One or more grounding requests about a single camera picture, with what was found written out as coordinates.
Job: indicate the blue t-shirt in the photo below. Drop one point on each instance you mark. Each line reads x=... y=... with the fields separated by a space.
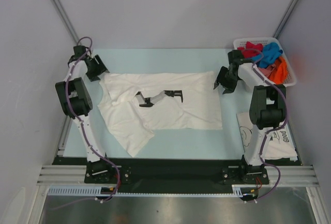
x=269 y=55

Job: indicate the aluminium frame rail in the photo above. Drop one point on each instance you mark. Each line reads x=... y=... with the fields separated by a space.
x=291 y=176

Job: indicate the dusty pink t-shirt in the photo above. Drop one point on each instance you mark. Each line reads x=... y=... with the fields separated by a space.
x=268 y=71

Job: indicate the white plastic laundry basket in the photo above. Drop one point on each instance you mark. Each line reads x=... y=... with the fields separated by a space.
x=241 y=42

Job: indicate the folded white cartoon t-shirt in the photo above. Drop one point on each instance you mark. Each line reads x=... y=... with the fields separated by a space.
x=280 y=143

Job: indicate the aluminium corner post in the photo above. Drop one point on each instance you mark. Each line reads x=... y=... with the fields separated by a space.
x=285 y=18
x=59 y=8

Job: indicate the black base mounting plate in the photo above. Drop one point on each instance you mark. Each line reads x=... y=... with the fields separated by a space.
x=166 y=176

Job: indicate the orange t-shirt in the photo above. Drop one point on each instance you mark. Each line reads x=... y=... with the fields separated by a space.
x=279 y=71

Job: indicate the right aluminium corner post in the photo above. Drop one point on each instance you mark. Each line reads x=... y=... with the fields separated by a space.
x=285 y=18

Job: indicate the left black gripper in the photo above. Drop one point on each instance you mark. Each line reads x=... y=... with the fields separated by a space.
x=93 y=76

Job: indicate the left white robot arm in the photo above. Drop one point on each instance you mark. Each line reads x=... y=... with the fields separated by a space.
x=76 y=101

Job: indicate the left aluminium corner post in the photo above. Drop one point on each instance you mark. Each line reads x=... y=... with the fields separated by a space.
x=59 y=8

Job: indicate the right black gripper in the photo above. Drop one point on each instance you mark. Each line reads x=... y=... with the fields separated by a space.
x=230 y=87

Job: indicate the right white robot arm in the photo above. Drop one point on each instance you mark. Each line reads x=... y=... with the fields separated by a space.
x=268 y=106

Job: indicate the white robot print t-shirt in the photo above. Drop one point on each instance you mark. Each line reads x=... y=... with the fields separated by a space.
x=134 y=106

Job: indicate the magenta t-shirt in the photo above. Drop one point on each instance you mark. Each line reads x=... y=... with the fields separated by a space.
x=251 y=50

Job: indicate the white slotted cable duct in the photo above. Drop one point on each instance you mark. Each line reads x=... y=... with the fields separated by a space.
x=100 y=191

